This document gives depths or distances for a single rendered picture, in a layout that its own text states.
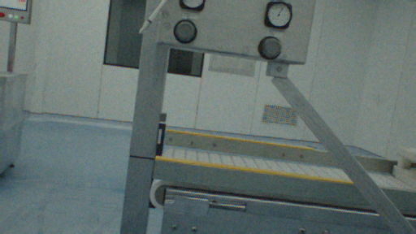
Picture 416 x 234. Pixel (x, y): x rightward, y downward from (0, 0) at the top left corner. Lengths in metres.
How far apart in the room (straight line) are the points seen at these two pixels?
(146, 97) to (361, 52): 5.87
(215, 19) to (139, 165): 0.46
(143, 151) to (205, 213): 0.32
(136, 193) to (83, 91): 4.84
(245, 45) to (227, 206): 0.26
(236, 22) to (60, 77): 5.26
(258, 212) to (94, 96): 5.16
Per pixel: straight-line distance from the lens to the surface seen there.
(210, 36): 0.58
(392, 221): 0.61
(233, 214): 0.66
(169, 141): 0.90
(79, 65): 5.74
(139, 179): 0.94
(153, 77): 0.90
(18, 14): 3.37
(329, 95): 6.42
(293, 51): 0.60
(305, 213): 0.68
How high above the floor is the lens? 1.00
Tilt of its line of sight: 7 degrees down
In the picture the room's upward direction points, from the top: 8 degrees clockwise
